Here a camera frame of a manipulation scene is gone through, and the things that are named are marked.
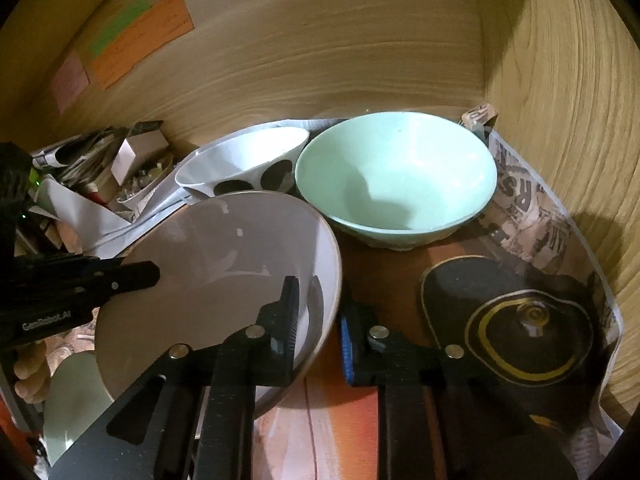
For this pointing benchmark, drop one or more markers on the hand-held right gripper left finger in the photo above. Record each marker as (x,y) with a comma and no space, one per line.
(240,360)

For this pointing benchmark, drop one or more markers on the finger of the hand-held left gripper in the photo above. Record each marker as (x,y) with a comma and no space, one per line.
(135,277)

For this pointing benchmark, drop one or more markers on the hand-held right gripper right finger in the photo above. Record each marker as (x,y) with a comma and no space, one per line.
(346,347)

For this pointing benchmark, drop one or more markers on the grey bowl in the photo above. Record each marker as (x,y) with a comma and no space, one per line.
(210,250)

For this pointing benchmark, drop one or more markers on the light green plate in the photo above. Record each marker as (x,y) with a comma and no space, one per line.
(75,410)

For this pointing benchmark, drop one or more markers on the white bowl with black dots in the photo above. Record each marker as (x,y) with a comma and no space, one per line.
(240,157)

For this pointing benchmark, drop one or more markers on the light green bowl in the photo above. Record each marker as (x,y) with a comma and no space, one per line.
(395,180)

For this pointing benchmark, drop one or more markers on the person's left hand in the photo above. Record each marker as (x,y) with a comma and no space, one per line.
(31,375)

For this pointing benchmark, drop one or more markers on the white paper sheet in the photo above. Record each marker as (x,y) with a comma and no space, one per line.
(100,220)

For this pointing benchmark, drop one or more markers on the small bowl of trinkets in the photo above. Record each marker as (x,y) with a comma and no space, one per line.
(145,180)

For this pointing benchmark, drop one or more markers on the small white box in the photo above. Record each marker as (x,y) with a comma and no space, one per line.
(137,152)

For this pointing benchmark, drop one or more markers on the stack of newspapers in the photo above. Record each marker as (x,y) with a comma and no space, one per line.
(80,150)

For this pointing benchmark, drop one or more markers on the pink sticky note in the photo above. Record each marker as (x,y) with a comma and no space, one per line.
(70,80)

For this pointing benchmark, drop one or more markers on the newspaper print mat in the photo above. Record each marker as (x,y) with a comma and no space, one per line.
(525,200)

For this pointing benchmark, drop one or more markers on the orange sticky note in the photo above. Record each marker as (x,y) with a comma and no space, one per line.
(145,40)

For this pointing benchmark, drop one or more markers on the green sticky note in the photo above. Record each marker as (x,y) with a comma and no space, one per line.
(120,27)

